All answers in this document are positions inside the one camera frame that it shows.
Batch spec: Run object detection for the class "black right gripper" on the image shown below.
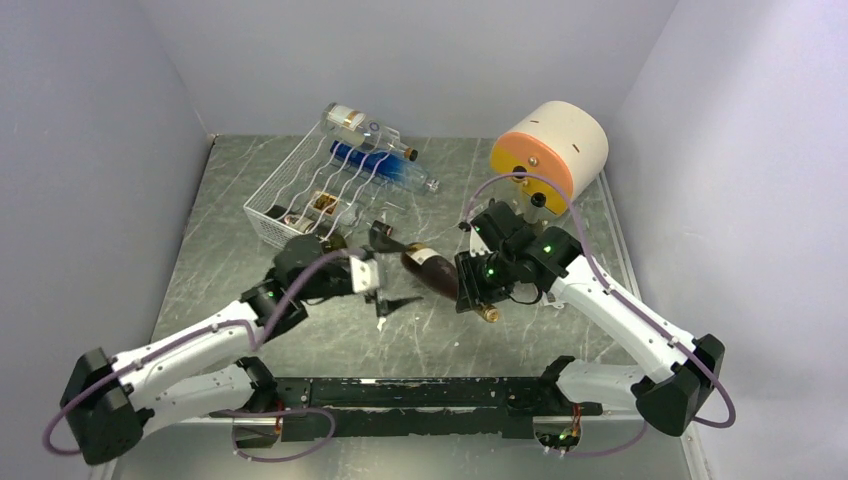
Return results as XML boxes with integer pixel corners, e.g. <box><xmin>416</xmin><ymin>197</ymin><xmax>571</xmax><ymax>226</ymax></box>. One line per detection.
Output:
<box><xmin>454</xmin><ymin>246</ymin><xmax>518</xmax><ymax>311</ymax></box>

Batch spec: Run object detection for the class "brown bottle gold foil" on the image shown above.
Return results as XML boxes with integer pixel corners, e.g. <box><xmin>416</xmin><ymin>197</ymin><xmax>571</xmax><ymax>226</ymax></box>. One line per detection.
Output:
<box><xmin>400</xmin><ymin>242</ymin><xmax>501</xmax><ymax>323</ymax></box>

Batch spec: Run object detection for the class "clear bottle white gold label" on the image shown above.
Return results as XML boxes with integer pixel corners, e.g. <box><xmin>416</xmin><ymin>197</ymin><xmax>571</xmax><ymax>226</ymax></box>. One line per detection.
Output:
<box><xmin>511</xmin><ymin>170</ymin><xmax>528</xmax><ymax>202</ymax></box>

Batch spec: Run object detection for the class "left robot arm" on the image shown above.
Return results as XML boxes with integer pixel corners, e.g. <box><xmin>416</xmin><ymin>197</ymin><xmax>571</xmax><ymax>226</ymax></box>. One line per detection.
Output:
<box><xmin>42</xmin><ymin>225</ymin><xmax>410</xmax><ymax>466</ymax></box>

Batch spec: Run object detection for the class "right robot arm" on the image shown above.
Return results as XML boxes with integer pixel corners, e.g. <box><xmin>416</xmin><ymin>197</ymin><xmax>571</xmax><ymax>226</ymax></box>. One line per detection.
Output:
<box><xmin>455</xmin><ymin>201</ymin><xmax>725</xmax><ymax>437</ymax></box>

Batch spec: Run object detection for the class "dark green bottle black neck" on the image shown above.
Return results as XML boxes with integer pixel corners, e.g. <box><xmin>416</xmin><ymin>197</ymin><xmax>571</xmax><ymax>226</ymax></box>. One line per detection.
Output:
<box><xmin>263</xmin><ymin>205</ymin><xmax>348</xmax><ymax>252</ymax></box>

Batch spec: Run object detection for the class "blue clear bottle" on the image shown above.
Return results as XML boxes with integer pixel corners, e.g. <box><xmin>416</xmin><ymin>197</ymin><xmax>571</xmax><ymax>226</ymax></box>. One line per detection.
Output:
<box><xmin>330</xmin><ymin>141</ymin><xmax>440</xmax><ymax>193</ymax></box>

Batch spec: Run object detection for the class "clear bottle on rack top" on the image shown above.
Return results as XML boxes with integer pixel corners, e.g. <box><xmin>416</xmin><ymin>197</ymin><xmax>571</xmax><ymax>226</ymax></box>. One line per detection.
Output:
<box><xmin>320</xmin><ymin>102</ymin><xmax>418</xmax><ymax>162</ymax></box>

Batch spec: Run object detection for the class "white paper label sheet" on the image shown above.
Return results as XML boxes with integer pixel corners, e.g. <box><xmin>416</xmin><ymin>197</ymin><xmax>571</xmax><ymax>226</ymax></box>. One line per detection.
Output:
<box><xmin>542</xmin><ymin>294</ymin><xmax>563</xmax><ymax>309</ymax></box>

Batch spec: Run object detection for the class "cream orange yellow cylinder box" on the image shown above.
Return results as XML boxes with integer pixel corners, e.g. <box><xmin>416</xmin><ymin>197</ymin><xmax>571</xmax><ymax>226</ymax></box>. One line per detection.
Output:
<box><xmin>490</xmin><ymin>100</ymin><xmax>609</xmax><ymax>200</ymax></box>

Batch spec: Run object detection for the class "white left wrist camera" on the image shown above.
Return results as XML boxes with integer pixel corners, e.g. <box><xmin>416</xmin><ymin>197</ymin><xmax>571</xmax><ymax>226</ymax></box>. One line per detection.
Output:
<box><xmin>349</xmin><ymin>256</ymin><xmax>383</xmax><ymax>294</ymax></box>

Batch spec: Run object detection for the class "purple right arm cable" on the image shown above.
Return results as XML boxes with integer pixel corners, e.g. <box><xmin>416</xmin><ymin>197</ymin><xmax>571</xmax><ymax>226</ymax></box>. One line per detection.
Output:
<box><xmin>460</xmin><ymin>173</ymin><xmax>737</xmax><ymax>460</ymax></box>

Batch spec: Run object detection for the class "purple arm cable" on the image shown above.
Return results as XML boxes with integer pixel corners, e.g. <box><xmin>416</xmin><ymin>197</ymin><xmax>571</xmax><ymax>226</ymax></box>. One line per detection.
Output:
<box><xmin>42</xmin><ymin>248</ymin><xmax>369</xmax><ymax>457</ymax></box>
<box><xmin>460</xmin><ymin>173</ymin><xmax>737</xmax><ymax>460</ymax></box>

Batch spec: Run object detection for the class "white wire wine rack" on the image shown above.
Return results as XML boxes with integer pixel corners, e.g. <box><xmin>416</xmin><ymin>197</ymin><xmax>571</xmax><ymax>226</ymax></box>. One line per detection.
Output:
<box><xmin>243</xmin><ymin>125</ymin><xmax>412</xmax><ymax>248</ymax></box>

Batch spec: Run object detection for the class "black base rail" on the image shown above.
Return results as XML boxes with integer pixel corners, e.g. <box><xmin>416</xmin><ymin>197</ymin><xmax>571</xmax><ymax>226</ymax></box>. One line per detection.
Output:
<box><xmin>241</xmin><ymin>377</ymin><xmax>603</xmax><ymax>441</ymax></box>

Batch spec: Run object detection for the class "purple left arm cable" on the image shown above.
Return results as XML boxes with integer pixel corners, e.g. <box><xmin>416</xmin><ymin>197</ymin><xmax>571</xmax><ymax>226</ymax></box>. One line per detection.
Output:
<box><xmin>42</xmin><ymin>248</ymin><xmax>369</xmax><ymax>457</ymax></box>

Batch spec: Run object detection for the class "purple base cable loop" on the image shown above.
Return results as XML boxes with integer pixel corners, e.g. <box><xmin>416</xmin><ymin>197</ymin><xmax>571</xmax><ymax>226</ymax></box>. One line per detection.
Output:
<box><xmin>230</xmin><ymin>407</ymin><xmax>337</xmax><ymax>464</ymax></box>

